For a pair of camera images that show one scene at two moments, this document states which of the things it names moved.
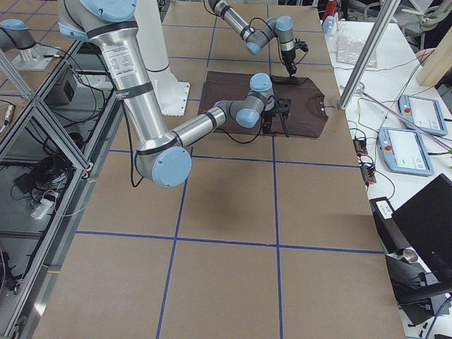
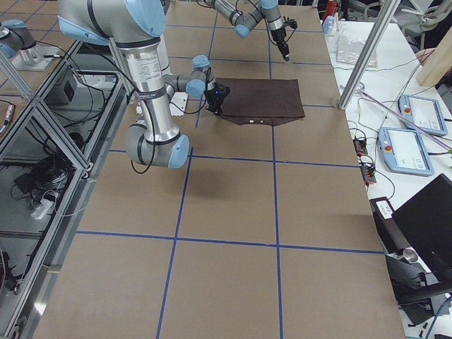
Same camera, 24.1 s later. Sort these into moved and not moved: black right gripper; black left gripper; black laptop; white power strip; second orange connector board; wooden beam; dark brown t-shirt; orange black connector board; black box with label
Moved: dark brown t-shirt; black right gripper; black left gripper
Not moved: wooden beam; black box with label; white power strip; orange black connector board; second orange connector board; black laptop
